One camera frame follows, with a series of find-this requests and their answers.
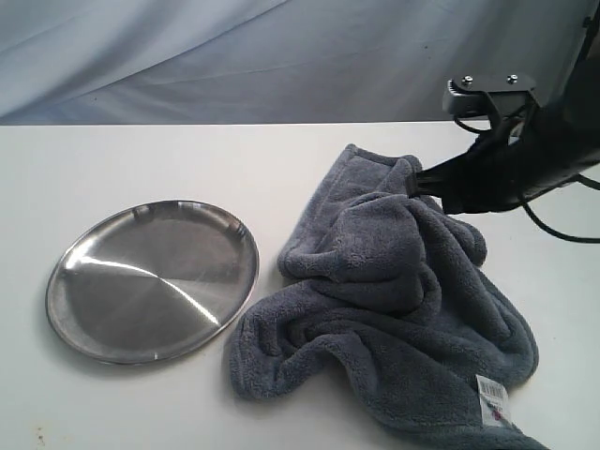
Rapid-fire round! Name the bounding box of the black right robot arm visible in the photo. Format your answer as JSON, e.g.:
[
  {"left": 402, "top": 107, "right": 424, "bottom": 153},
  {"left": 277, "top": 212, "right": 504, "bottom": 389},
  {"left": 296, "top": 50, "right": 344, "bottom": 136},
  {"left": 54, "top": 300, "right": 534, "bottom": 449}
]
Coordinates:
[{"left": 406, "top": 56, "right": 599, "bottom": 214}]

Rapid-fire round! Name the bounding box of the black stand pole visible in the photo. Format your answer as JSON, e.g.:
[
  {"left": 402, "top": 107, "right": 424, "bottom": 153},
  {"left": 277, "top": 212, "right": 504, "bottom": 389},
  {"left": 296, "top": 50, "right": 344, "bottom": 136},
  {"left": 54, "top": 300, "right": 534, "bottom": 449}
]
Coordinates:
[{"left": 543, "top": 1, "right": 599, "bottom": 102}]

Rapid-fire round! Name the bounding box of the black cable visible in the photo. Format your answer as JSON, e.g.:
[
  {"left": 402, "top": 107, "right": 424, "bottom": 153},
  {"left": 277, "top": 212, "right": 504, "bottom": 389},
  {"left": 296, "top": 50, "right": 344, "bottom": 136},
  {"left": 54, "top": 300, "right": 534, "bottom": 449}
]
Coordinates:
[{"left": 519, "top": 172, "right": 600, "bottom": 244}]

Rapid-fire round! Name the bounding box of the grey fleece towel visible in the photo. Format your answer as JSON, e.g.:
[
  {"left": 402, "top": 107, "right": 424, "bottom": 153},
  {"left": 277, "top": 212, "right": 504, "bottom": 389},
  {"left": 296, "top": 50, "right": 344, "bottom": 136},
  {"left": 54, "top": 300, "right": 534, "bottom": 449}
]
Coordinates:
[{"left": 229, "top": 145, "right": 539, "bottom": 449}]

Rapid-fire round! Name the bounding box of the white fabric care label tag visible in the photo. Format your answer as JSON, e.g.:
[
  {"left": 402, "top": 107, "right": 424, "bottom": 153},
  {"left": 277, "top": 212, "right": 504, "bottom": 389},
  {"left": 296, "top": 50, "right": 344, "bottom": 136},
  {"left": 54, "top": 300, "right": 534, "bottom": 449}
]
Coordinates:
[{"left": 475, "top": 374, "right": 512, "bottom": 428}]

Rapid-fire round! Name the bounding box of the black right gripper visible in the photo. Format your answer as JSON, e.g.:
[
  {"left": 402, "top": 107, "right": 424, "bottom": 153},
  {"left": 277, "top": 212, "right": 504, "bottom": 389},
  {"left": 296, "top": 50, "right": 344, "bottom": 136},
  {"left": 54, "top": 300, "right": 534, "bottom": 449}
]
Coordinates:
[{"left": 406, "top": 100, "right": 581, "bottom": 214}]

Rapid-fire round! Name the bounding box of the round stainless steel plate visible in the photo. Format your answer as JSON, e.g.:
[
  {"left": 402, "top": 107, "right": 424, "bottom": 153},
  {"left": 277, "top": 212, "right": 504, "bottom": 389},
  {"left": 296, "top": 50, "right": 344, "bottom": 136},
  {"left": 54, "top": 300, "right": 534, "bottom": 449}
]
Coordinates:
[{"left": 45, "top": 200, "right": 260, "bottom": 365}]

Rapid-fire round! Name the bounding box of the grey backdrop cloth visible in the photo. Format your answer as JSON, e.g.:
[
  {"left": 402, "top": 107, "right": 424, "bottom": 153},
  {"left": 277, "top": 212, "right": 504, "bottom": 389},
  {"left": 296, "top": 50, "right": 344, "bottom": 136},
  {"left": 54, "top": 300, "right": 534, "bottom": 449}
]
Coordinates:
[{"left": 1, "top": 1, "right": 578, "bottom": 125}]

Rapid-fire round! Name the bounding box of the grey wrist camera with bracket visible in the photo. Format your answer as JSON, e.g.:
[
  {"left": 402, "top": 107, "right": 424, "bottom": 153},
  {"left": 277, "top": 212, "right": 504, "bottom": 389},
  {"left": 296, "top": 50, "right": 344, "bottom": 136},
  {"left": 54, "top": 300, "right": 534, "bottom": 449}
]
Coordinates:
[{"left": 442, "top": 73, "right": 536, "bottom": 118}]

